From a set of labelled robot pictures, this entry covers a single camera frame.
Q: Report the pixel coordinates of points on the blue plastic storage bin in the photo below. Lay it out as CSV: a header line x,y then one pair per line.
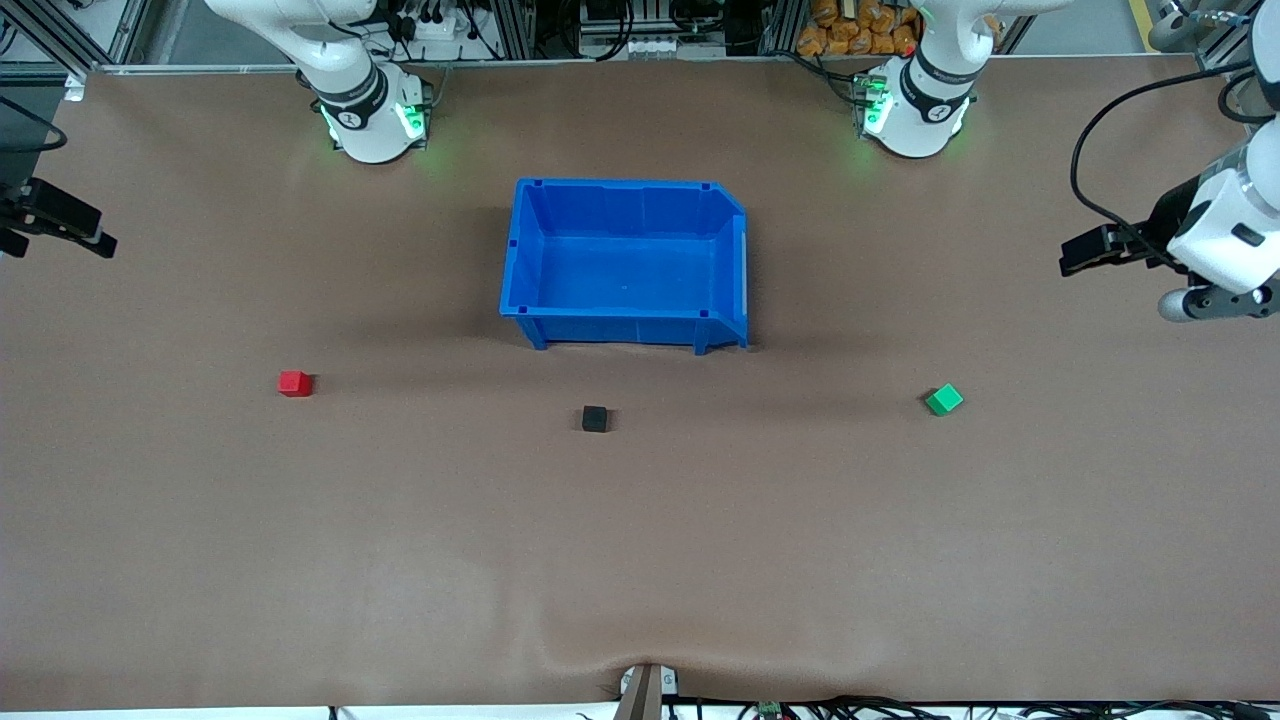
x,y
625,265

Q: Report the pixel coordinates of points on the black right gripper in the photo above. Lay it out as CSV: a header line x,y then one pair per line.
x,y
22,212

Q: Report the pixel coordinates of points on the camera mount clamp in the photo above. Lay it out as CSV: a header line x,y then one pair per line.
x,y
648,692

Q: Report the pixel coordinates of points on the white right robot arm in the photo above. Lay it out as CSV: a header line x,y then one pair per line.
x,y
365,120

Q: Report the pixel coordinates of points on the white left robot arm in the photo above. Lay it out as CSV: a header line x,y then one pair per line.
x,y
920,110

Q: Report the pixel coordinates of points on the small green cube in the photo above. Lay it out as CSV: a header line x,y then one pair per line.
x,y
944,400

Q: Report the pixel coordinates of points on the aluminium equipment rack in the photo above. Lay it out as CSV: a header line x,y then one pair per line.
x,y
650,25

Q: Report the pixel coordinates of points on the small black cube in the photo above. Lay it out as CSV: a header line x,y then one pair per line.
x,y
595,419

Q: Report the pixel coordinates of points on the small green connector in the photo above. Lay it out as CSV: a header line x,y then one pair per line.
x,y
769,710

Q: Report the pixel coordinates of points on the orange packets pile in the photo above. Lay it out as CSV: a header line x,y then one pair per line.
x,y
860,28

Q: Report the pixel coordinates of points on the small red cube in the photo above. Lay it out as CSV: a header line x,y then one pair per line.
x,y
295,383

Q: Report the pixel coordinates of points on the large table covering mat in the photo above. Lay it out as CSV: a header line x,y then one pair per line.
x,y
640,540

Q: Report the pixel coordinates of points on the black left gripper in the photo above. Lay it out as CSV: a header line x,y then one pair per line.
x,y
1166,218

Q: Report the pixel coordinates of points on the white power strip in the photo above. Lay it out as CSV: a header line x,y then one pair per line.
x,y
440,25

